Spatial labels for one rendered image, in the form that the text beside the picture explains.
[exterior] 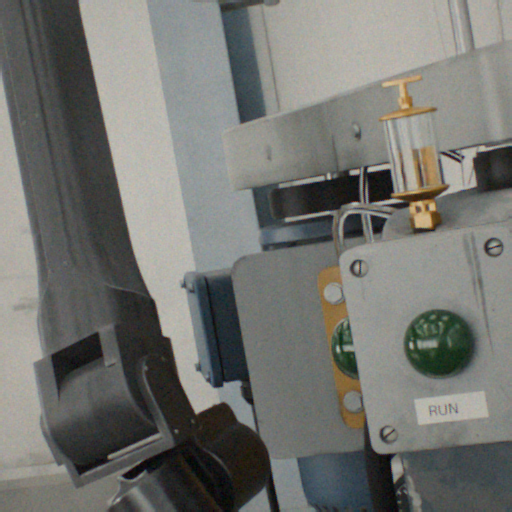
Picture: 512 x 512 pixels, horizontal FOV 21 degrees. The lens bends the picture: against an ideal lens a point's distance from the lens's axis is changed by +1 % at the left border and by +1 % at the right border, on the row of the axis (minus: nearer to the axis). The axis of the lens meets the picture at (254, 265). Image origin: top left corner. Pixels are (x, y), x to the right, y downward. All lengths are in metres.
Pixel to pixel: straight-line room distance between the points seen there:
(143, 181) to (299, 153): 5.26
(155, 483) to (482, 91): 0.30
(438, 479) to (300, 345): 0.43
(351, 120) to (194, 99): 4.77
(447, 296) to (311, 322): 0.48
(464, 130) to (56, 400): 0.29
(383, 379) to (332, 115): 0.36
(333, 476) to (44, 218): 0.36
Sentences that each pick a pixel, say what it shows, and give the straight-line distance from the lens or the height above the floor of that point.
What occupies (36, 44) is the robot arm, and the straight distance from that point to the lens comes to 0.93.
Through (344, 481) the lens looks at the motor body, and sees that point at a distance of 1.10.
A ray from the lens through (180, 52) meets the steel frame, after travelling 5.69.
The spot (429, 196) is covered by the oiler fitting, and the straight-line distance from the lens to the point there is 0.66.
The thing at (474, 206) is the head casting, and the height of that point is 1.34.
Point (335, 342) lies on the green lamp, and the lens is 0.61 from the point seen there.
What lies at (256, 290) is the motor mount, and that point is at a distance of 1.06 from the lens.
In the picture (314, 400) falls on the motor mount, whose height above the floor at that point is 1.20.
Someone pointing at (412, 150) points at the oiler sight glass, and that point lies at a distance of 0.65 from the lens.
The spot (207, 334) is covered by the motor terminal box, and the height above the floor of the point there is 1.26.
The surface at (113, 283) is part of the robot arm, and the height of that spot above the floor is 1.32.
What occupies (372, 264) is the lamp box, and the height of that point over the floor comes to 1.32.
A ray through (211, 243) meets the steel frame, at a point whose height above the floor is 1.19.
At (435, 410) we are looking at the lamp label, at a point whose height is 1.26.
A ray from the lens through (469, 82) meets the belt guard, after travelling 0.76.
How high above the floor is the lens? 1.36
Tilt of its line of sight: 3 degrees down
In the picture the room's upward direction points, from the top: 10 degrees counter-clockwise
